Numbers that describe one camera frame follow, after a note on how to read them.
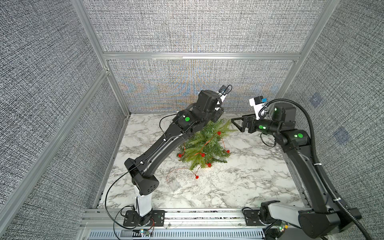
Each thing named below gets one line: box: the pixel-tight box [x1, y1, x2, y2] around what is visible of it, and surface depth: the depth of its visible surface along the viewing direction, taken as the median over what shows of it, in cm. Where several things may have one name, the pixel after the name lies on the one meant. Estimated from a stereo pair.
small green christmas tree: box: [177, 119, 236, 170], surface depth 71 cm
